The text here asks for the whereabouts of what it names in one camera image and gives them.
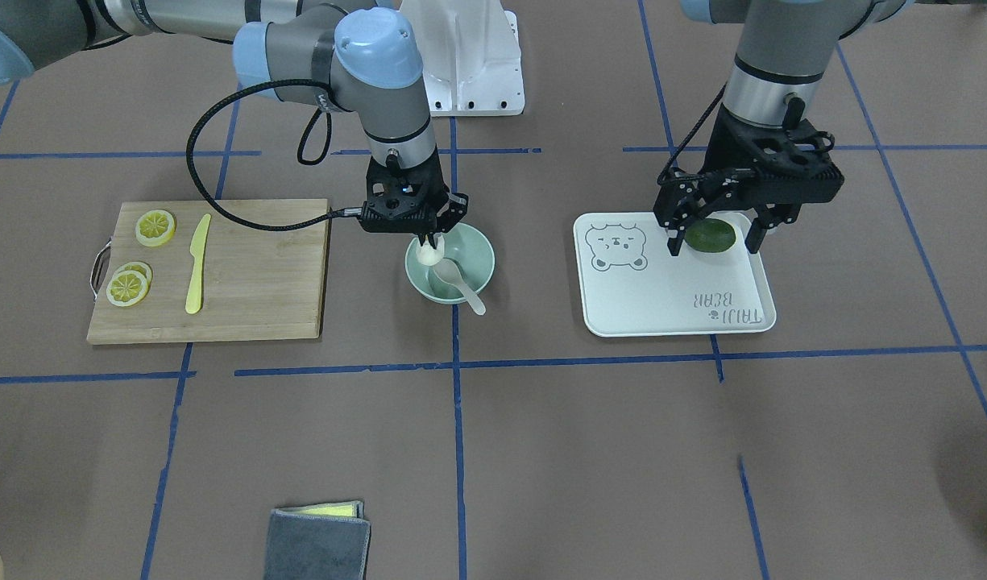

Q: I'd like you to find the cream bear serving tray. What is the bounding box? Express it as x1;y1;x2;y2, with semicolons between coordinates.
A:
573;212;778;338

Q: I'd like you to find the yellow plastic knife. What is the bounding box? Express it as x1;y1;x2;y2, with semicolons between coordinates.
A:
185;213;212;315

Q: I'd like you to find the green avocado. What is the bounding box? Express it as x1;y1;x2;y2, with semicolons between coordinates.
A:
684;219;737;254

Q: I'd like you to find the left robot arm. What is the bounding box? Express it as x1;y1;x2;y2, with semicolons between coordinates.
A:
653;1;909;255

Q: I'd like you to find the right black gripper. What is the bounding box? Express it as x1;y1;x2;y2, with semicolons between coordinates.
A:
358;153;470;249

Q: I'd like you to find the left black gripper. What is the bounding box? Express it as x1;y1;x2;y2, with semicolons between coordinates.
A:
653;110;844;257

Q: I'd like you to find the mint green bowl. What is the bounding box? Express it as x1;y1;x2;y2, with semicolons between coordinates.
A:
404;222;496;305

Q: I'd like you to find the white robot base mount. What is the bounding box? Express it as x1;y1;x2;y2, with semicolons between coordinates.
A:
400;1;526;118

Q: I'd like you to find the hidden lemon slice underneath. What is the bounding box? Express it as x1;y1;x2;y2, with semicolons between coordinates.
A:
114;261;153;284

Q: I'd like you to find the grey folded cloth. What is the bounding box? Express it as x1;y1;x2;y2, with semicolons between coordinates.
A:
263;499;371;579

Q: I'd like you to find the translucent white spoon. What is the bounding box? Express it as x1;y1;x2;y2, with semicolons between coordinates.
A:
431;258;487;316

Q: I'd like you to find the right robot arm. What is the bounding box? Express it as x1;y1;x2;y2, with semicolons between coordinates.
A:
0;1;468;245

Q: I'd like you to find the lone lemon slice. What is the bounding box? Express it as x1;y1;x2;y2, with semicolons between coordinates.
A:
135;209;176;247

